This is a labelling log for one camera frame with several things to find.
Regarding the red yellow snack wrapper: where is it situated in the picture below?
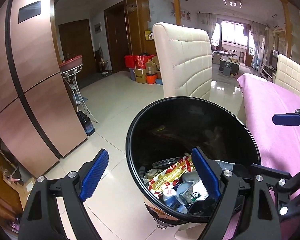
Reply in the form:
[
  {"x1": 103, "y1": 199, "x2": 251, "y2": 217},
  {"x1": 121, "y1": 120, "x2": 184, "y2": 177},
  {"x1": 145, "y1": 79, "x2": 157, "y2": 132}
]
[{"x1": 146, "y1": 155, "x2": 194, "y2": 198}]

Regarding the round clear plastic lid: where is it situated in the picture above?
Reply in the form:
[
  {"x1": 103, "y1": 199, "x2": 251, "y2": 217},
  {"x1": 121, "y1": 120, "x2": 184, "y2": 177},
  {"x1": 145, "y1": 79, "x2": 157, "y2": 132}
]
[{"x1": 152, "y1": 157, "x2": 180, "y2": 170}]

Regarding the torn blue cardboard box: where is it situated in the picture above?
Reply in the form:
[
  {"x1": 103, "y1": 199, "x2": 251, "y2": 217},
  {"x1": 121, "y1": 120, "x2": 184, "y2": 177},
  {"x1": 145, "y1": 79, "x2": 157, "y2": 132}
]
[{"x1": 176, "y1": 179, "x2": 209, "y2": 205}]

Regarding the dark brown medicine bottle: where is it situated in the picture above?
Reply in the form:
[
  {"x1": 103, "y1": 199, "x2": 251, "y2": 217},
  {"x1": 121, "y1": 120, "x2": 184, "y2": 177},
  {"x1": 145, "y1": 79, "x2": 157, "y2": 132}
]
[{"x1": 162, "y1": 188, "x2": 175, "y2": 202}]

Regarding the black round trash bin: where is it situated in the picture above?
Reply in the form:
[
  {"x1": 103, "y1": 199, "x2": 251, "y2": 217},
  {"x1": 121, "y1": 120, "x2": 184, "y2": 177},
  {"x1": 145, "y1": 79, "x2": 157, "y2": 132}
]
[{"x1": 126, "y1": 96, "x2": 261, "y2": 227}]

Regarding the purple floral tablecloth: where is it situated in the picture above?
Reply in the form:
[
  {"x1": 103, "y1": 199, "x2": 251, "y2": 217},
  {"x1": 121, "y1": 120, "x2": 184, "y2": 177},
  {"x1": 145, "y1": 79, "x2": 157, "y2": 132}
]
[{"x1": 222, "y1": 73, "x2": 300, "y2": 240}]

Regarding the cream chair middle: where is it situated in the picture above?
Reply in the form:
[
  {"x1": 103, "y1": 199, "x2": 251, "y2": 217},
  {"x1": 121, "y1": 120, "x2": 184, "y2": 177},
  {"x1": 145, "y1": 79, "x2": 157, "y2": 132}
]
[{"x1": 275, "y1": 54, "x2": 300, "y2": 97}]

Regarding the cream chair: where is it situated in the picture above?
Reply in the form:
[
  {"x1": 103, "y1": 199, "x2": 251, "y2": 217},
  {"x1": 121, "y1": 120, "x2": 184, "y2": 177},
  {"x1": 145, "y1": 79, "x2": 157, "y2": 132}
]
[
  {"x1": 275, "y1": 54, "x2": 300, "y2": 97},
  {"x1": 153, "y1": 22, "x2": 212, "y2": 100}
]

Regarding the coffee table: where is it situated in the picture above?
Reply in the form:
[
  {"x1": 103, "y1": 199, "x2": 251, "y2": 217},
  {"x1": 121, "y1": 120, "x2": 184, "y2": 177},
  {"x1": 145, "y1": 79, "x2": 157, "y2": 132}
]
[{"x1": 219, "y1": 56, "x2": 240, "y2": 76}]

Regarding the dark plastic jug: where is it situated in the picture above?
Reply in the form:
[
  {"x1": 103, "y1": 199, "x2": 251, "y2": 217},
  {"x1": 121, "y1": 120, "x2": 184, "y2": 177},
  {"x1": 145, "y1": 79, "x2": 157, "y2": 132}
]
[{"x1": 76, "y1": 111, "x2": 95, "y2": 136}]

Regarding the copper pink refrigerator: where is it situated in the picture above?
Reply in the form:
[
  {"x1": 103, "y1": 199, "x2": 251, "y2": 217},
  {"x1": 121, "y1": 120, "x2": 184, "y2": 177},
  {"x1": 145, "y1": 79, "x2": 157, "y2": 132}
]
[{"x1": 0, "y1": 0, "x2": 87, "y2": 177}]

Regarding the cream chair left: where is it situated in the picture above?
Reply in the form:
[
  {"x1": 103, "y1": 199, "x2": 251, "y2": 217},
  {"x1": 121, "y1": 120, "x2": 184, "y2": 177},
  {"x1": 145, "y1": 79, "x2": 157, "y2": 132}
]
[{"x1": 153, "y1": 22, "x2": 212, "y2": 100}]

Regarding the white metal plant stand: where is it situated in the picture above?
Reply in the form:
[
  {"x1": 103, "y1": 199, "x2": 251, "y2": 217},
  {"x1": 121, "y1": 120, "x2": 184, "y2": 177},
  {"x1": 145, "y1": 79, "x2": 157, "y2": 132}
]
[{"x1": 61, "y1": 63, "x2": 99, "y2": 124}]

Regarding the red basin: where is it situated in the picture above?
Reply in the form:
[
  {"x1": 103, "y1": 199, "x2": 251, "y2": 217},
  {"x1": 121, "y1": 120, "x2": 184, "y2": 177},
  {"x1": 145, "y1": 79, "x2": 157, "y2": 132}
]
[{"x1": 59, "y1": 55, "x2": 82, "y2": 72}]

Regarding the orange bucket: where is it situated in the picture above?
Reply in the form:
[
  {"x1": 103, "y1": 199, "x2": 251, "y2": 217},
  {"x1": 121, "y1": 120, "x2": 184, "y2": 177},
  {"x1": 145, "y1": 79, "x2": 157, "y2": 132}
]
[{"x1": 146, "y1": 74, "x2": 157, "y2": 85}]

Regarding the brown cardboard box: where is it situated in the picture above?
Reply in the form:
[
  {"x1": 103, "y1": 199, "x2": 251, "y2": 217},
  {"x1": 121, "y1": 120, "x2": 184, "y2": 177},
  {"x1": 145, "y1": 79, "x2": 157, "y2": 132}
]
[{"x1": 134, "y1": 56, "x2": 161, "y2": 84}]

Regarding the red gift bag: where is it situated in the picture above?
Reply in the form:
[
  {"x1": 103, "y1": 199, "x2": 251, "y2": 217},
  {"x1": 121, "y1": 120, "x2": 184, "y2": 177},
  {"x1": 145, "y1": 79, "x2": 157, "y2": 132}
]
[{"x1": 124, "y1": 55, "x2": 154, "y2": 69}]

